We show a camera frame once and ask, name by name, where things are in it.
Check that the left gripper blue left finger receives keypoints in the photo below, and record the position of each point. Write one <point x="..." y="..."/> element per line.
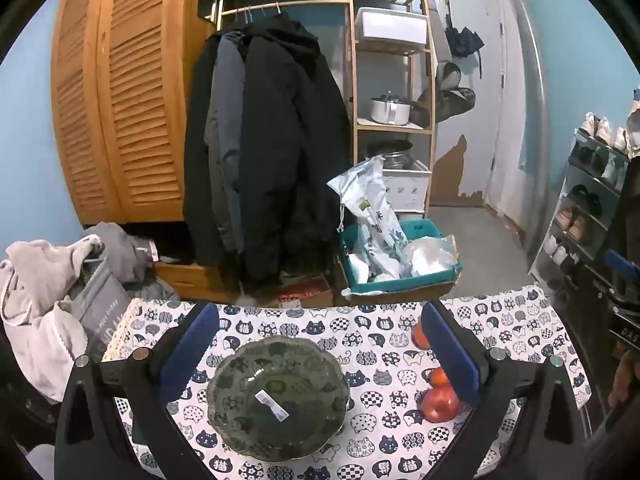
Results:
<point x="178" y="352"/>

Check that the white storage box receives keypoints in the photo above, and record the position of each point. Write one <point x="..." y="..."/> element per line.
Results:
<point x="391" y="25"/>

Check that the metal pot on shelf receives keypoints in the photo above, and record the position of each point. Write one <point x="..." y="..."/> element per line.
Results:
<point x="390" y="109"/>

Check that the dark umbrella on door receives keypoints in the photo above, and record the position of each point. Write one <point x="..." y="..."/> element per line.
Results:
<point x="462" y="43"/>

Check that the small mandarin orange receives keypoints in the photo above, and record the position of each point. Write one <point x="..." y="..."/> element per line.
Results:
<point x="438" y="378"/>

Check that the medium orange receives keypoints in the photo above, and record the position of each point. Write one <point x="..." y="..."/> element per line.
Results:
<point x="418" y="337"/>

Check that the wooden louvered wardrobe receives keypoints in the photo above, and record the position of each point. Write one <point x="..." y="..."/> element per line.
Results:
<point x="121" y="73"/>

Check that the teal cardboard box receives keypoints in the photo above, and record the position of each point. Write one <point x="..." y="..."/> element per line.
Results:
<point x="413" y="229"/>

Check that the red apple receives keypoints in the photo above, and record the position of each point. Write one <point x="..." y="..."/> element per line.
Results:
<point x="440" y="404"/>

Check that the steel pot lower shelf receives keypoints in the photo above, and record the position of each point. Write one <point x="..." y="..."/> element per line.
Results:
<point x="396" y="153"/>

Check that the white patterned drawer box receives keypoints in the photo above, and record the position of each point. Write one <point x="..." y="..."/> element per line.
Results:
<point x="406" y="189"/>

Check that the clear plastic bag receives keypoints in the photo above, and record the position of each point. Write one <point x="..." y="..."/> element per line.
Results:
<point x="430" y="255"/>

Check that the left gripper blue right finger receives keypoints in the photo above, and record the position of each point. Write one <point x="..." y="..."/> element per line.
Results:
<point x="458" y="351"/>

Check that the grey shoe rack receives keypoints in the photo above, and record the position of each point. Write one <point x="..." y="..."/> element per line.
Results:
<point x="593" y="180"/>

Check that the white rice bag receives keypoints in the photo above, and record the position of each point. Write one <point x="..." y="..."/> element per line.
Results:
<point x="372" y="214"/>

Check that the pile of grey clothes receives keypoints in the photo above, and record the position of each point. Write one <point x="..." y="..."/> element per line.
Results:
<point x="60" y="302"/>

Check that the grey hanging jacket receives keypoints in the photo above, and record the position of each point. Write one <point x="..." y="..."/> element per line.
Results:
<point x="222" y="137"/>

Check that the white door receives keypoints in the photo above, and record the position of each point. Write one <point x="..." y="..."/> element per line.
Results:
<point x="466" y="143"/>

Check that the black hanging coat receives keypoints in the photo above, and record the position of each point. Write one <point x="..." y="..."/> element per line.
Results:
<point x="295" y="137"/>

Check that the wooden shelf rack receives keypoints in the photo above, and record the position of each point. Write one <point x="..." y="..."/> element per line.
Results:
<point x="407" y="70"/>

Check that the right hand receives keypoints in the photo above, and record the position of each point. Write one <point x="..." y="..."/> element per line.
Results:
<point x="627" y="371"/>

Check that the cat pattern tablecloth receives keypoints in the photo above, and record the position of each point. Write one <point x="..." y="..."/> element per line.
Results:
<point x="384" y="435"/>

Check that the green glass bowl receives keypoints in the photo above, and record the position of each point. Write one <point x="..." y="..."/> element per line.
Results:
<point x="277" y="399"/>

